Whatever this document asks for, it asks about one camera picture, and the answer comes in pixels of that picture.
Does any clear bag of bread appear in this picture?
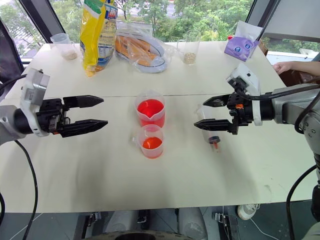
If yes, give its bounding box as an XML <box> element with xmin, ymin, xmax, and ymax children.
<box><xmin>114</xmin><ymin>20</ymin><xmax>174</xmax><ymax>74</ymax></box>

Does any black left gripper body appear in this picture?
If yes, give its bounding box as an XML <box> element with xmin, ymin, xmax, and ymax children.
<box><xmin>35</xmin><ymin>97</ymin><xmax>71</xmax><ymax>136</ymax></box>

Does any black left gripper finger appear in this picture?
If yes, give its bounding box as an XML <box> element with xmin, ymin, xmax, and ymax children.
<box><xmin>62</xmin><ymin>94</ymin><xmax>105</xmax><ymax>111</ymax></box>
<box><xmin>59</xmin><ymin>119</ymin><xmax>109</xmax><ymax>139</ymax></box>

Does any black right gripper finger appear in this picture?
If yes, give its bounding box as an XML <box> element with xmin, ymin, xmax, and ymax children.
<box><xmin>193</xmin><ymin>118</ymin><xmax>231</xmax><ymax>132</ymax></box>
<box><xmin>202</xmin><ymin>94</ymin><xmax>231</xmax><ymax>109</ymax></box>

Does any large beaker red liquid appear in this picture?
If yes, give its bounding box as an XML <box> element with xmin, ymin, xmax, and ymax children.
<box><xmin>134</xmin><ymin>90</ymin><xmax>166</xmax><ymax>129</ymax></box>

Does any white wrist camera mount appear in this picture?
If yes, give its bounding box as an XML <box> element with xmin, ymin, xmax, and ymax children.
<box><xmin>19</xmin><ymin>67</ymin><xmax>51</xmax><ymax>138</ymax></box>
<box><xmin>225</xmin><ymin>63</ymin><xmax>264</xmax><ymax>126</ymax></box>

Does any black table foot bracket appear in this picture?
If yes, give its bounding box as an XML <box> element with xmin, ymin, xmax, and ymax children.
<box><xmin>211</xmin><ymin>211</ymin><xmax>240</xmax><ymax>240</ymax></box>
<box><xmin>80</xmin><ymin>211</ymin><xmax>102</xmax><ymax>240</ymax></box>

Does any measuring cup with grains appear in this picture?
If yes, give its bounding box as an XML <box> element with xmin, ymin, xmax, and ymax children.
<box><xmin>50</xmin><ymin>32</ymin><xmax>79</xmax><ymax>61</ymax></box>

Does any dark window frame pillar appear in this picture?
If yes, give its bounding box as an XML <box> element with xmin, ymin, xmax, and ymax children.
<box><xmin>18</xmin><ymin>0</ymin><xmax>71</xmax><ymax>45</ymax></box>
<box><xmin>244</xmin><ymin>0</ymin><xmax>320</xmax><ymax>39</ymax></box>

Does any tall glass with beans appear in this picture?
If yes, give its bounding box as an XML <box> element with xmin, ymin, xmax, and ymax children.
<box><xmin>176</xmin><ymin>29</ymin><xmax>201</xmax><ymax>66</ymax></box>

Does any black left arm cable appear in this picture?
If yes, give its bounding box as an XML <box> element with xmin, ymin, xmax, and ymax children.
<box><xmin>0</xmin><ymin>73</ymin><xmax>39</xmax><ymax>240</ymax></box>

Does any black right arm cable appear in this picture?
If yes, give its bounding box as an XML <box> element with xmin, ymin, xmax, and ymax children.
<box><xmin>233</xmin><ymin>84</ymin><xmax>320</xmax><ymax>240</ymax></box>

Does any black screen panel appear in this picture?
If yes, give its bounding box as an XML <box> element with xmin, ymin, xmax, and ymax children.
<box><xmin>0</xmin><ymin>18</ymin><xmax>25</xmax><ymax>84</ymax></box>

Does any grey rounded robot leg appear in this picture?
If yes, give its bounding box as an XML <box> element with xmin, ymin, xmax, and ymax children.
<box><xmin>104</xmin><ymin>209</ymin><xmax>141</xmax><ymax>234</ymax></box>
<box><xmin>177</xmin><ymin>207</ymin><xmax>209</xmax><ymax>240</ymax></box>

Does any person's bare hand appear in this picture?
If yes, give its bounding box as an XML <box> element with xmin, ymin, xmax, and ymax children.
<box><xmin>273</xmin><ymin>61</ymin><xmax>295</xmax><ymax>75</ymax></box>

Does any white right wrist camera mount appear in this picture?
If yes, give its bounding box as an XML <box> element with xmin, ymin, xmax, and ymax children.
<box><xmin>225</xmin><ymin>63</ymin><xmax>264</xmax><ymax>126</ymax></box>

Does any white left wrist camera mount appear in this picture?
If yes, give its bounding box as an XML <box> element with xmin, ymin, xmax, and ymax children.
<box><xmin>19</xmin><ymin>67</ymin><xmax>51</xmax><ymax>138</ymax></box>

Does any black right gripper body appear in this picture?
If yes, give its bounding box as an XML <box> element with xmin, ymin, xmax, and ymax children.
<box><xmin>226</xmin><ymin>91</ymin><xmax>254</xmax><ymax>136</ymax></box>

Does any small beaker red liquid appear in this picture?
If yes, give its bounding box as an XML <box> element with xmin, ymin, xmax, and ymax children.
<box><xmin>130</xmin><ymin>124</ymin><xmax>165</xmax><ymax>159</ymax></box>

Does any yellow snack bag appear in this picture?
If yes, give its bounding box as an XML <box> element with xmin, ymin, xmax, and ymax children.
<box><xmin>79</xmin><ymin>0</ymin><xmax>119</xmax><ymax>79</ymax></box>

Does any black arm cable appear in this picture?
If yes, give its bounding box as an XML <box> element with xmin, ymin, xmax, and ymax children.
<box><xmin>233</xmin><ymin>84</ymin><xmax>320</xmax><ymax>240</ymax></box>
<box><xmin>0</xmin><ymin>73</ymin><xmax>39</xmax><ymax>240</ymax></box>

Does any purple tissue pack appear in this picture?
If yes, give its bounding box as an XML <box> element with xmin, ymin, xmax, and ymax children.
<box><xmin>223</xmin><ymin>20</ymin><xmax>261</xmax><ymax>62</ymax></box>

